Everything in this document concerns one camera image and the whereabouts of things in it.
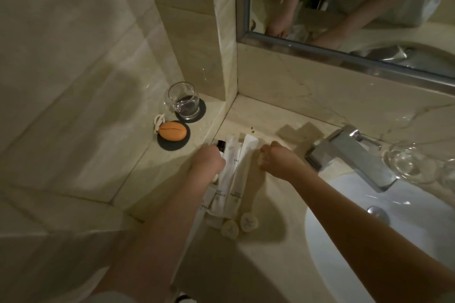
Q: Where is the silver-framed wall mirror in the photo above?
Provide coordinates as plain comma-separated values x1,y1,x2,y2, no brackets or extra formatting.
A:
235,0,455,96

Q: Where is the clear glass tumbler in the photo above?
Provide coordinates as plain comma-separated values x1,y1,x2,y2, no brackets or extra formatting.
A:
164,81,200,120

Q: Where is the person's left hand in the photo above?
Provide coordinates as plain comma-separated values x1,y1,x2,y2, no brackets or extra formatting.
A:
191,144,227,182

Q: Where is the chrome faucet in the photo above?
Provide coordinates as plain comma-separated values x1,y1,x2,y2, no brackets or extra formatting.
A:
305,124,397,193

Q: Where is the clear stemmed glass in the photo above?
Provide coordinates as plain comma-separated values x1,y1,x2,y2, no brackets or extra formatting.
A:
382,141,438,185
439,158,455,190

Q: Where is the round black coaster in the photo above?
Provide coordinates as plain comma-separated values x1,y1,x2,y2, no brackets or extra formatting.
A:
157,120,191,151
175,98,207,124

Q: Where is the person's right hand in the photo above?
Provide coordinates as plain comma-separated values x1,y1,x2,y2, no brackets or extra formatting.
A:
258,141,305,181

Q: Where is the orange oval soap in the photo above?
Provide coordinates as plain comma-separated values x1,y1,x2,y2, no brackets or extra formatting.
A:
159,121,187,141

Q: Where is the chrome sink drain stopper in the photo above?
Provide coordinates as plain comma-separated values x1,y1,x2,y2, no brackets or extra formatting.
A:
367,205,390,224

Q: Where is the person's right forearm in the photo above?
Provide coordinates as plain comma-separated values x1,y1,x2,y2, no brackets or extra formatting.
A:
284,166,455,303

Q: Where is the white tube sachet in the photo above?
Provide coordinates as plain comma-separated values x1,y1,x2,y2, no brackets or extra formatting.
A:
224,133,262,220
213,135,243,213
198,185,218,223

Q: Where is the white soap cord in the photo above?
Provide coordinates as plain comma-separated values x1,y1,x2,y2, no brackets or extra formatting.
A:
153,114,168,134

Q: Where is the white sink basin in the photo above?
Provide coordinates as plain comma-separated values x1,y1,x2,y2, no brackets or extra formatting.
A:
304,171,455,303

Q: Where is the person's left forearm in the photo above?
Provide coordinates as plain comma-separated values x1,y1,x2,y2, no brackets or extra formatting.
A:
93,169,222,303

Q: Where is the round clear-wrapped toiletry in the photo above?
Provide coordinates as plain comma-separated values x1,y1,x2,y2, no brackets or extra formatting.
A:
221,219,240,240
240,212,259,233

